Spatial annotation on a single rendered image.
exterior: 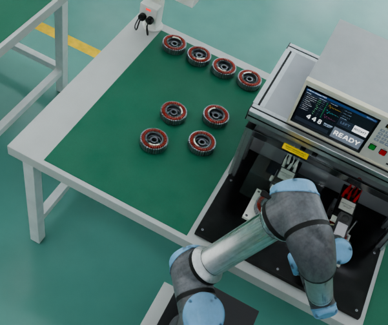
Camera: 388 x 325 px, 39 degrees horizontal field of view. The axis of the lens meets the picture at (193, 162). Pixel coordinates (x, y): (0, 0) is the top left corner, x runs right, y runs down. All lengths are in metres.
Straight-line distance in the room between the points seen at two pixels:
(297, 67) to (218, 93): 0.46
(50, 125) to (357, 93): 1.17
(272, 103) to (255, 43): 2.05
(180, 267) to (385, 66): 0.97
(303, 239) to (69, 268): 1.62
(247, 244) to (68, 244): 1.48
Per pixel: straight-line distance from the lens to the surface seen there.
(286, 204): 1.38
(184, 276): 1.61
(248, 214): 2.08
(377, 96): 1.88
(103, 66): 2.51
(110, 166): 2.14
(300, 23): 4.35
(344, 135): 1.91
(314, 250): 1.34
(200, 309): 1.57
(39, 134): 2.24
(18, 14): 2.75
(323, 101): 1.85
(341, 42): 2.02
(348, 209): 2.07
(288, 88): 2.07
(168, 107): 2.34
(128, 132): 2.26
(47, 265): 2.76
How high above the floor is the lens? 2.47
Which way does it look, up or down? 51 degrees down
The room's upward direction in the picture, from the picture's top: 16 degrees clockwise
